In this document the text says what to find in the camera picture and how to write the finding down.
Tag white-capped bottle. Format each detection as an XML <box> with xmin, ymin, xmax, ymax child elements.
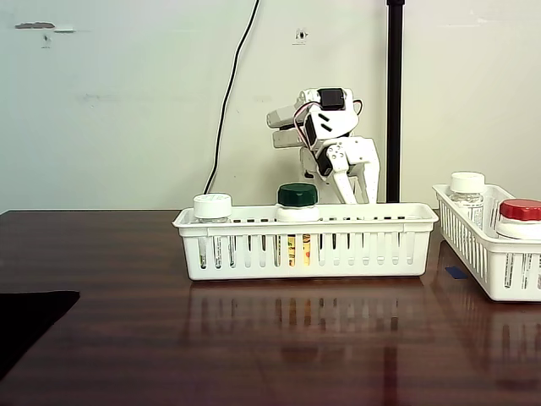
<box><xmin>193</xmin><ymin>192</ymin><xmax>234</xmax><ymax>270</ymax></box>
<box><xmin>448</xmin><ymin>171</ymin><xmax>486</xmax><ymax>229</ymax></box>

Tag green-capped bottle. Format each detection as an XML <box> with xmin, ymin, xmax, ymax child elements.
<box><xmin>275</xmin><ymin>182</ymin><xmax>321</xmax><ymax>268</ymax></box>

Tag black vertical pole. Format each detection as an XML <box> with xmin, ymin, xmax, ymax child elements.
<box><xmin>385</xmin><ymin>0</ymin><xmax>407</xmax><ymax>204</ymax></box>

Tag black hanging cable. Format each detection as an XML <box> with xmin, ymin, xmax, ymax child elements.
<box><xmin>203</xmin><ymin>0</ymin><xmax>262</xmax><ymax>195</ymax></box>

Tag white plastic basket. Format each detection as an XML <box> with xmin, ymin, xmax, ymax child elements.
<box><xmin>431</xmin><ymin>184</ymin><xmax>541</xmax><ymax>303</ymax></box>
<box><xmin>172</xmin><ymin>202</ymin><xmax>440</xmax><ymax>282</ymax></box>

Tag red-capped bottle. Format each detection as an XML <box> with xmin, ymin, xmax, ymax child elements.
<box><xmin>495</xmin><ymin>199</ymin><xmax>541</xmax><ymax>293</ymax></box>

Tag black mat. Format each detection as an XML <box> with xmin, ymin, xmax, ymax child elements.
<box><xmin>0</xmin><ymin>290</ymin><xmax>81</xmax><ymax>378</ymax></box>

